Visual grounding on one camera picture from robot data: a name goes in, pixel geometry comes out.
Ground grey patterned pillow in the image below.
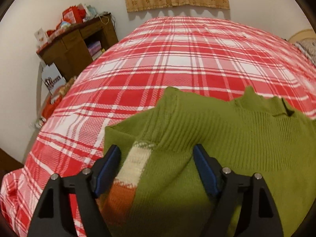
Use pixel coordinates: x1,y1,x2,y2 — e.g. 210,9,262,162
294,38,316,65

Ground stacked books in cabinet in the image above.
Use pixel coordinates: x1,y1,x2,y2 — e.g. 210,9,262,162
88,41,105,60

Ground floral cloth bundle on floor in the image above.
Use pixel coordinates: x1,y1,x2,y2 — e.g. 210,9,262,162
34,76,77,129

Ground red white plaid bedspread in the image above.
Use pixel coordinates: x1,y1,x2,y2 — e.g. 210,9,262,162
1,17,315,236

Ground dark brown wooden cabinet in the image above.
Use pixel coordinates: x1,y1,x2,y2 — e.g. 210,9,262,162
36,12,118,80

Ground white card on cabinet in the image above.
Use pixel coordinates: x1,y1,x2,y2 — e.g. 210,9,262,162
34,28,48,47

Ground cream wooden headboard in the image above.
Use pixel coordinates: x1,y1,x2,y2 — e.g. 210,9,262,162
288,29,315,44

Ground green striped knit sweater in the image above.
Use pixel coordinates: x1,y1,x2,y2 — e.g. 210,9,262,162
100,87,315,236

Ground white printed paper bag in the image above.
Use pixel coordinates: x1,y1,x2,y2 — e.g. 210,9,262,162
41,63,66,95

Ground red gift box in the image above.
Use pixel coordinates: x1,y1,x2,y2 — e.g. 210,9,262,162
62,6,86,24

